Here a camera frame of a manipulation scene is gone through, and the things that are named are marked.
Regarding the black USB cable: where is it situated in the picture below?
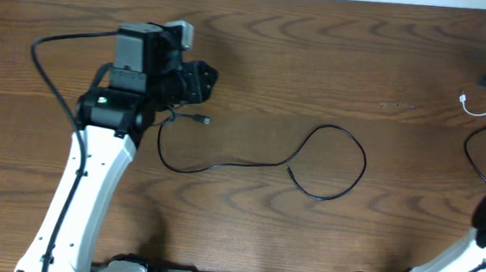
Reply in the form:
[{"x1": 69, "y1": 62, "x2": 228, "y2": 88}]
[{"x1": 145, "y1": 102, "x2": 371, "y2": 205}]

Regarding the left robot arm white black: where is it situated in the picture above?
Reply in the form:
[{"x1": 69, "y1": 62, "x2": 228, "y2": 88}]
[{"x1": 15, "y1": 21, "x2": 217, "y2": 272}]

